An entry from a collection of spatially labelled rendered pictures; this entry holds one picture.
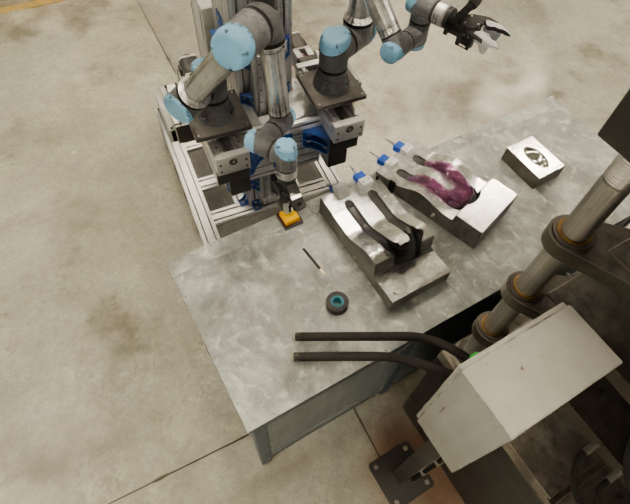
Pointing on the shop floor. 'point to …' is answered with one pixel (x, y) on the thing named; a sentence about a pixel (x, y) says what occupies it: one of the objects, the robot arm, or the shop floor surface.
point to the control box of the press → (497, 398)
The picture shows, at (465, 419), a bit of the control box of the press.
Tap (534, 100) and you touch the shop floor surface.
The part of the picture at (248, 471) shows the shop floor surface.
